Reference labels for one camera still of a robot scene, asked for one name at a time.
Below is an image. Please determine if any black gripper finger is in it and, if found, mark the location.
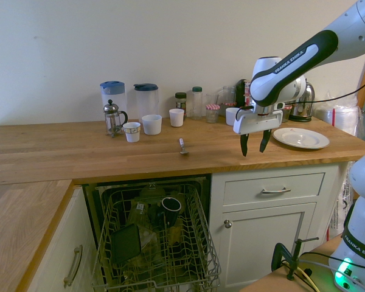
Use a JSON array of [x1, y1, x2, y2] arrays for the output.
[[259, 129, 273, 153], [240, 133, 249, 158]]

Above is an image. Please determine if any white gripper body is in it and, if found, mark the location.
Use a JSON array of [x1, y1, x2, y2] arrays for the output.
[[232, 103, 284, 136]]

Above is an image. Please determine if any metal spoon white handle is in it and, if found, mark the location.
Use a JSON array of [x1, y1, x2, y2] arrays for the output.
[[178, 137, 190, 156]]

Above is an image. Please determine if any dishwasher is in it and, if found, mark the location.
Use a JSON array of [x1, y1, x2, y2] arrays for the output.
[[81, 173, 214, 292]]

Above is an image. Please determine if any wide white cup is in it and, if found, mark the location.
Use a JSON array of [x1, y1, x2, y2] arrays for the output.
[[225, 106, 242, 127]]

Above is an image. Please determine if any glass jar red checkered lid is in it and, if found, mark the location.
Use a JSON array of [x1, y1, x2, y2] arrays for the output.
[[281, 105, 293, 123]]

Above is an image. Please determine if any black shaker bottle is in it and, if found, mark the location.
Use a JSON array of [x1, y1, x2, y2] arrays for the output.
[[235, 78, 247, 108]]

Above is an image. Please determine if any white plate gold rim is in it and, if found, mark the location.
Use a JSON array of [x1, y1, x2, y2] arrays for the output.
[[272, 127, 331, 150]]

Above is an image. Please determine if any clear glass jar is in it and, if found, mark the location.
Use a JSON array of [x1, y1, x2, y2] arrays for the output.
[[221, 85, 237, 109]]

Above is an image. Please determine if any small jar red checkered lid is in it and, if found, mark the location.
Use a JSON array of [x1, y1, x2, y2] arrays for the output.
[[204, 103, 221, 123]]

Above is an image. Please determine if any steel electric kettle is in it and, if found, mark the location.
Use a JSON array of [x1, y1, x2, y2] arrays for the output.
[[288, 74, 316, 123]]

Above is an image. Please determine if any clear drinking glass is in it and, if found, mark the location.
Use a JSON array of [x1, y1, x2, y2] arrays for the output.
[[205, 92, 220, 107]]

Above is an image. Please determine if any clear plastic jar green lid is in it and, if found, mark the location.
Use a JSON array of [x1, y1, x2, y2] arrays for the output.
[[190, 86, 203, 120]]

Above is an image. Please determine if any white ribbed cup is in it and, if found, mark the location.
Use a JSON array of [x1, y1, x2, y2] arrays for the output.
[[169, 108, 185, 128]]

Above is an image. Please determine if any dark spice jar black lid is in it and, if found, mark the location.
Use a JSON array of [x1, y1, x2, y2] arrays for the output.
[[174, 92, 187, 118]]

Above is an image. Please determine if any clear plastic bag stack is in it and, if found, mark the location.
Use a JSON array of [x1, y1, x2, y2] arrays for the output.
[[315, 91, 365, 137]]

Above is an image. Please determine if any wide white mug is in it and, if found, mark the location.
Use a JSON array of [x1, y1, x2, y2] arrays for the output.
[[141, 114, 163, 136]]

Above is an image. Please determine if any printed plastic bag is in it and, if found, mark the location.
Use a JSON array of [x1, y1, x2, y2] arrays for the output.
[[327, 161, 358, 241]]

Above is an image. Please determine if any black mug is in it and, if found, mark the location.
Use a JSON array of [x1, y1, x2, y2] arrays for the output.
[[161, 196, 183, 228]]

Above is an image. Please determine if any white cabinet with drawer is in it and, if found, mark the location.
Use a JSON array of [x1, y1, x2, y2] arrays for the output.
[[211, 162, 350, 290]]

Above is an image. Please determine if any clear pitcher dark blue lid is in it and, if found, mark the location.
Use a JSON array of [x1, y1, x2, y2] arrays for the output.
[[133, 83, 159, 123]]

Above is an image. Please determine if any black C clamp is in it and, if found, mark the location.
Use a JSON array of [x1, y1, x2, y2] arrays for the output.
[[271, 237, 320, 281]]

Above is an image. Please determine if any patterned paper cup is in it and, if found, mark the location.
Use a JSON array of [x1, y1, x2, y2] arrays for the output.
[[122, 122, 141, 143]]

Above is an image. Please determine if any clear glass with sticker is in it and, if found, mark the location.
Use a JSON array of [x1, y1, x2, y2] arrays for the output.
[[127, 201, 150, 228]]

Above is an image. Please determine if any glass French press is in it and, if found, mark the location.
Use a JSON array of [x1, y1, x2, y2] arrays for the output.
[[102, 99, 129, 139]]

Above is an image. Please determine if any clear pitcher light blue lid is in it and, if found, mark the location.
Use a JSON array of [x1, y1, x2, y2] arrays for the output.
[[99, 80, 128, 123]]

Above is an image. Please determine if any black square container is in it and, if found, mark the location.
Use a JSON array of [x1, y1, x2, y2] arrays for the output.
[[109, 223, 142, 265]]

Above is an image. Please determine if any white corner cabinet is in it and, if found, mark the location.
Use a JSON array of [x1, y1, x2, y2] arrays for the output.
[[27, 185, 102, 292]]

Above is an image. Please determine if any silver drawer handle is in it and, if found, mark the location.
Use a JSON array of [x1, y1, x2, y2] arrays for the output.
[[260, 187, 292, 195]]

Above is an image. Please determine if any wire dishwasher rack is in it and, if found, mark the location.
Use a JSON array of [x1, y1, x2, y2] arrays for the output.
[[91, 182, 222, 292]]

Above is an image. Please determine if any grey cable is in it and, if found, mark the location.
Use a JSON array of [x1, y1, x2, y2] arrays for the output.
[[297, 258, 347, 274]]

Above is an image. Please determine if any yellow cable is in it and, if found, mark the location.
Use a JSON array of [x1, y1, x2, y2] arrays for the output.
[[297, 264, 319, 292]]

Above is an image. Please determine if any bronze drawer handle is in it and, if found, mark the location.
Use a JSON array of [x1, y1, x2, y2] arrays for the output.
[[63, 245, 83, 288]]

